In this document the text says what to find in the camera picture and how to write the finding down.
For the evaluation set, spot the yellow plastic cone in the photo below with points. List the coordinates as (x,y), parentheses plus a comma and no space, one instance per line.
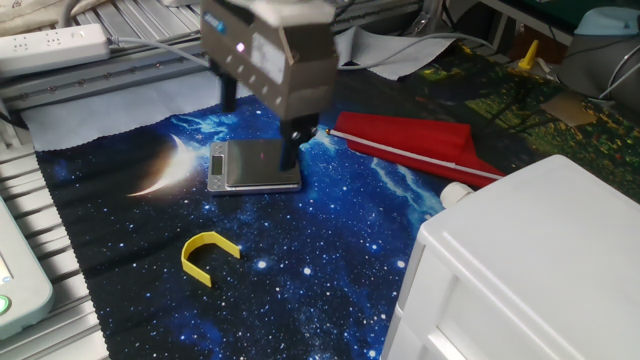
(529,57)

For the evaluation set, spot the yellow U-shaped plastic piece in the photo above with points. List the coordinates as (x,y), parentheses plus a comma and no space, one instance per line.
(187,265)

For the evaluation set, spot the grey Schunk gripper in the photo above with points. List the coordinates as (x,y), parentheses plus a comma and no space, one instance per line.
(260,65)

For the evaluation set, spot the white teach pendant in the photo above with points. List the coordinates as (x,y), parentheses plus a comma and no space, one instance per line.
(25,290)

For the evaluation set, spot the brown cardboard piece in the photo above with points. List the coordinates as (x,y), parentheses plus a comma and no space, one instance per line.
(570,107)

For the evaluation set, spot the white power strip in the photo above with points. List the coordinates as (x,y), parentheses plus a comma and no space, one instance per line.
(50,47)

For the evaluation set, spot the red flag with white pole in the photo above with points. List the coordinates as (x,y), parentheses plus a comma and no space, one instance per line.
(415,135)

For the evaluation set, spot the silver digital scale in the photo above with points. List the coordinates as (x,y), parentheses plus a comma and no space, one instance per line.
(250,165)

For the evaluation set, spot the starry night printed tablecloth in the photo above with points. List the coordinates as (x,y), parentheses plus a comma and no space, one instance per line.
(300,280)

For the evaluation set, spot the white plastic drawer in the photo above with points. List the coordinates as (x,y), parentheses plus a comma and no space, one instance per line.
(480,335)

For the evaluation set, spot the white plastic drawer cabinet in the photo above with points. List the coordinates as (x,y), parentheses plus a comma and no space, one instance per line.
(540,225)

